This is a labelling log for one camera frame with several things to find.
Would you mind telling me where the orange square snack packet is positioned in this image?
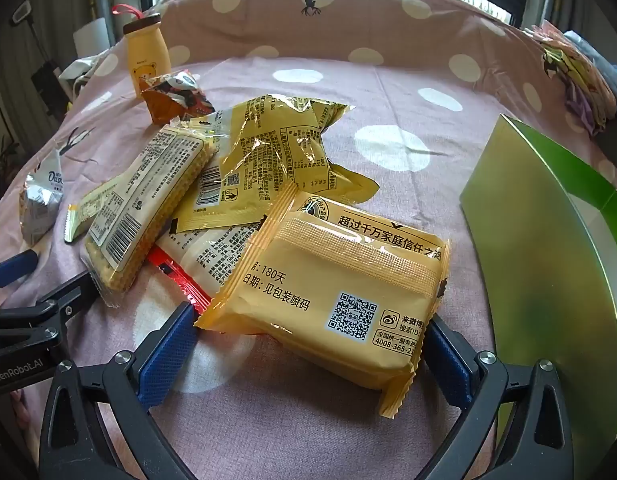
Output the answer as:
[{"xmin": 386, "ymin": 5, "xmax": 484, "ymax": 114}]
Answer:
[{"xmin": 194, "ymin": 182, "xmax": 452, "ymax": 420}]

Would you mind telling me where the silver snack packet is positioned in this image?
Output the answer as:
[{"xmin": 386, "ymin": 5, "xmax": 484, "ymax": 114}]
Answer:
[{"xmin": 19, "ymin": 155, "xmax": 64, "ymax": 247}]

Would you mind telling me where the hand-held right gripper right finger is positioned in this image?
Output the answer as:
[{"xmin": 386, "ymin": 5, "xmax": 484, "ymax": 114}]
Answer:
[{"xmin": 423, "ymin": 312, "xmax": 577, "ymax": 480}]

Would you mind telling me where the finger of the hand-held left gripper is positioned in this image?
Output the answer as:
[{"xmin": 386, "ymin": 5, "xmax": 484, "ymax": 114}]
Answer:
[
  {"xmin": 0, "ymin": 248, "xmax": 40, "ymax": 294},
  {"xmin": 36, "ymin": 270, "xmax": 102, "ymax": 321}
]

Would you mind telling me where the green cardboard box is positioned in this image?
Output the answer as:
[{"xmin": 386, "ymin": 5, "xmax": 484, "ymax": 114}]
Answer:
[{"xmin": 459, "ymin": 114, "xmax": 617, "ymax": 453}]

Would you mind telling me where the white cylinder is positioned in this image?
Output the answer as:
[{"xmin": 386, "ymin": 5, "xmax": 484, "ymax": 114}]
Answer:
[{"xmin": 72, "ymin": 16, "xmax": 112, "ymax": 58}]

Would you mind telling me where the black device on stand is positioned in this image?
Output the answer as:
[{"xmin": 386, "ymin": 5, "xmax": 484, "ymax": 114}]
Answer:
[{"xmin": 31, "ymin": 60, "xmax": 64, "ymax": 106}]

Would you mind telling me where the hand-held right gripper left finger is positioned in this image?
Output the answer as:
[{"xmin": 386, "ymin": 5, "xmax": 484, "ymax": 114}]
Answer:
[{"xmin": 38, "ymin": 301, "xmax": 199, "ymax": 480}]

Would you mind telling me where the small pale wafer bar packet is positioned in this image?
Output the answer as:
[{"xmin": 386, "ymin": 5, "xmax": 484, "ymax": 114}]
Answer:
[{"xmin": 63, "ymin": 180, "xmax": 114, "ymax": 245}]

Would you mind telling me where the pink polka dot bed sheet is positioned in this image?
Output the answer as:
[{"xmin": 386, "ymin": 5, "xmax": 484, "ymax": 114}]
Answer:
[{"xmin": 0, "ymin": 0, "xmax": 617, "ymax": 480}]

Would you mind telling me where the white packet with red edge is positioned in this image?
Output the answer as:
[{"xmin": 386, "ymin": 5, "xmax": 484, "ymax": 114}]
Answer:
[{"xmin": 147, "ymin": 225, "xmax": 262, "ymax": 313}]

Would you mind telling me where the white crumpled cloth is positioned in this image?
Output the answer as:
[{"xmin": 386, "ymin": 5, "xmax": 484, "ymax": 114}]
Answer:
[{"xmin": 57, "ymin": 52, "xmax": 106, "ymax": 98}]

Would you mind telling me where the clear cracker packet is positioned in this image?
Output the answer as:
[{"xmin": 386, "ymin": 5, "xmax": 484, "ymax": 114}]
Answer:
[{"xmin": 81, "ymin": 119, "xmax": 215, "ymax": 310}]

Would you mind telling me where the yellow bear bottle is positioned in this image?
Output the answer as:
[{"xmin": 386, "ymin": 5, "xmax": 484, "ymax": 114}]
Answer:
[{"xmin": 111, "ymin": 4, "xmax": 170, "ymax": 100}]

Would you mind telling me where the crinkled gold foil snack packet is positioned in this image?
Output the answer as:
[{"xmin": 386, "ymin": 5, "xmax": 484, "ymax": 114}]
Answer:
[{"xmin": 169, "ymin": 94, "xmax": 380, "ymax": 233}]

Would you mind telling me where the white phone holder on arm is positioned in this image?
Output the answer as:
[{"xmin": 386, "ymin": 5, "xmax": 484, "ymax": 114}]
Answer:
[{"xmin": 8, "ymin": 2, "xmax": 34, "ymax": 26}]

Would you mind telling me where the pile of folded clothes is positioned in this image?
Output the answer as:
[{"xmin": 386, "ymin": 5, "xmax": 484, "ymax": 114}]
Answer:
[{"xmin": 531, "ymin": 22, "xmax": 617, "ymax": 136}]

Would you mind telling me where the panda print snack packet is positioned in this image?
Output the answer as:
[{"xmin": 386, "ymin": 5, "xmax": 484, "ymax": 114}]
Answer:
[{"xmin": 141, "ymin": 71, "xmax": 216, "ymax": 125}]

